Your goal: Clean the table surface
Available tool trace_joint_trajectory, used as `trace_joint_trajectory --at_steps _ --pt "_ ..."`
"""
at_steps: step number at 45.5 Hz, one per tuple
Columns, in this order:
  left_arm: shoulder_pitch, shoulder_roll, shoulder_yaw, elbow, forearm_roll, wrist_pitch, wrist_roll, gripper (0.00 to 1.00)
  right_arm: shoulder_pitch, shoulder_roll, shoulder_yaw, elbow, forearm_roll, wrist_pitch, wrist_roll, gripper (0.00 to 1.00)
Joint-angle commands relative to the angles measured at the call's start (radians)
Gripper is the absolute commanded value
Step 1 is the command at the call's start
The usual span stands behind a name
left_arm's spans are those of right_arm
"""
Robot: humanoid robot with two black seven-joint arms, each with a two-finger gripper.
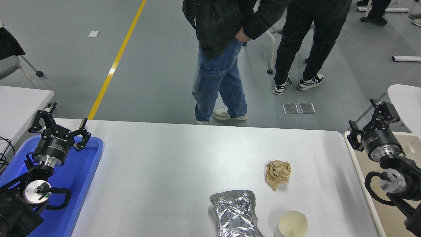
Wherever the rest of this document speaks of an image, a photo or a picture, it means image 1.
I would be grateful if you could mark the left gripper body black drum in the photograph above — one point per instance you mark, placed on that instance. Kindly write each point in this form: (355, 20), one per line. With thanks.
(52, 144)

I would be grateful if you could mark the right gripper body black drum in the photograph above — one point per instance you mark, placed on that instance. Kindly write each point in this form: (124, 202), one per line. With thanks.
(380, 140)

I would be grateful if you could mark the tan paper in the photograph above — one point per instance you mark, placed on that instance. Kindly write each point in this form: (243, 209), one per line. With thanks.
(278, 172)

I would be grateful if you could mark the pale paper cup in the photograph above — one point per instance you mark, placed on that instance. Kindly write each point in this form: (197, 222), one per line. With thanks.
(292, 223)

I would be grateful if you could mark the foil tray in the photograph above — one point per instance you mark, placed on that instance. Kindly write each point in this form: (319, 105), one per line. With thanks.
(235, 214)

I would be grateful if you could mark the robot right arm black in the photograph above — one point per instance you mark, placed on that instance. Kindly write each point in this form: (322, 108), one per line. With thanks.
(411, 184)

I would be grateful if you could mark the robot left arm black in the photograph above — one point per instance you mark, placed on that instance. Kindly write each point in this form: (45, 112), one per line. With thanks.
(16, 217)

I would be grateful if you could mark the person's hand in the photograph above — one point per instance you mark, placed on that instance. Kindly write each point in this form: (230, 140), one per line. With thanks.
(242, 34)

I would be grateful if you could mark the white round table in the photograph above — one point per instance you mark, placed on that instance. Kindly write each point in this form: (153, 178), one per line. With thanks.
(408, 102)

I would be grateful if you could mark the white rectangular side table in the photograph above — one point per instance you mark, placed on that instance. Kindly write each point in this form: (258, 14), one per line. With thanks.
(19, 108)

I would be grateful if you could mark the blue plastic tray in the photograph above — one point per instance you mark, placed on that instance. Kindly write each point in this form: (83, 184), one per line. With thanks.
(82, 171)

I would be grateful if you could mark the metal floor plate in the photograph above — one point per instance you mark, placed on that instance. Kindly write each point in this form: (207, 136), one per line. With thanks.
(307, 108)
(290, 108)

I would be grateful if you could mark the white floor bar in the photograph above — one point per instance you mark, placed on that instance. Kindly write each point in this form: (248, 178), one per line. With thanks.
(406, 58)

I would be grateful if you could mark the grey chair with castors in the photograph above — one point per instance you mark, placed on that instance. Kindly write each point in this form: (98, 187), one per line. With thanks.
(10, 67)

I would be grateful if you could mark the large pale bin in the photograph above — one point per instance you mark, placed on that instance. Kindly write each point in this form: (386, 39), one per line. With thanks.
(378, 217)

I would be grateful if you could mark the black garment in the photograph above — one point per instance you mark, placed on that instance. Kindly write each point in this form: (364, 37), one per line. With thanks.
(8, 42)

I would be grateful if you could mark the person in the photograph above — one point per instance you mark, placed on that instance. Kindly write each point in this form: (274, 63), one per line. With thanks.
(296, 39)
(376, 10)
(416, 19)
(217, 75)

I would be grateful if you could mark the white stand base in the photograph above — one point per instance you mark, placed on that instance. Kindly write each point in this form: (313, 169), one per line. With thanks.
(396, 10)

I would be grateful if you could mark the grey white-framed chair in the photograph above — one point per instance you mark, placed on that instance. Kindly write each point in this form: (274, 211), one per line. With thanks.
(273, 49)

